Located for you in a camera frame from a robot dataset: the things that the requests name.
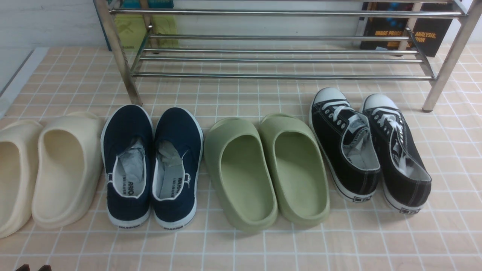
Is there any black canvas sneaker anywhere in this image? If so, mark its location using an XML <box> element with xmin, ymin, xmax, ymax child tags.
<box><xmin>360</xmin><ymin>94</ymin><xmax>432</xmax><ymax>215</ymax></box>
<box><xmin>308</xmin><ymin>87</ymin><xmax>381</xmax><ymax>202</ymax></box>

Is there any green slipper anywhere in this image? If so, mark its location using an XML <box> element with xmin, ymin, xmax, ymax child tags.
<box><xmin>204</xmin><ymin>117</ymin><xmax>278</xmax><ymax>233</ymax></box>
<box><xmin>259</xmin><ymin>113</ymin><xmax>330</xmax><ymax>227</ymax></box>

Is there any cream slipper far left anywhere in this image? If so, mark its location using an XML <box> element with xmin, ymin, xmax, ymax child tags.
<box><xmin>0</xmin><ymin>120</ymin><xmax>43</xmax><ymax>238</ymax></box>

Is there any green slipper left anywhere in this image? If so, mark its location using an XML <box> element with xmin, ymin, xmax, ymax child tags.
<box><xmin>204</xmin><ymin>117</ymin><xmax>278</xmax><ymax>233</ymax></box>

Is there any navy slip-on shoe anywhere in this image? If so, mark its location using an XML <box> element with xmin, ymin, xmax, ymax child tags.
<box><xmin>101</xmin><ymin>105</ymin><xmax>154</xmax><ymax>229</ymax></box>
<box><xmin>151</xmin><ymin>107</ymin><xmax>204</xmax><ymax>230</ymax></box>

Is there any green slipper right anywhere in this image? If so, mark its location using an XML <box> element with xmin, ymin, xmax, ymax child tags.
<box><xmin>259</xmin><ymin>113</ymin><xmax>330</xmax><ymax>227</ymax></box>

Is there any navy slip-on shoe left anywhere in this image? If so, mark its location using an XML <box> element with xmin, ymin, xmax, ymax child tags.
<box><xmin>101</xmin><ymin>105</ymin><xmax>154</xmax><ymax>229</ymax></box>

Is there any steel shoe rack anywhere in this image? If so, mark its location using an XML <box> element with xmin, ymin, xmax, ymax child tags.
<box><xmin>93</xmin><ymin>0</ymin><xmax>481</xmax><ymax>113</ymax></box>

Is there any black image processing book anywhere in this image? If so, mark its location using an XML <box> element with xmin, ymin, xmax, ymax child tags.
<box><xmin>356</xmin><ymin>2</ymin><xmax>452</xmax><ymax>57</ymax></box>

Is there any dark object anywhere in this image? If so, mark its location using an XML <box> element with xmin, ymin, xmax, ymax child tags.
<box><xmin>15</xmin><ymin>264</ymin><xmax>31</xmax><ymax>271</ymax></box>
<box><xmin>38</xmin><ymin>265</ymin><xmax>52</xmax><ymax>271</ymax></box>

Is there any navy slip-on shoe right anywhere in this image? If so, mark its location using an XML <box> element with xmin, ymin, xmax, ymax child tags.
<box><xmin>151</xmin><ymin>107</ymin><xmax>204</xmax><ymax>230</ymax></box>

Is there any cream slipper right one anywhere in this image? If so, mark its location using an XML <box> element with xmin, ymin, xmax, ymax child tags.
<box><xmin>32</xmin><ymin>111</ymin><xmax>104</xmax><ymax>229</ymax></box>

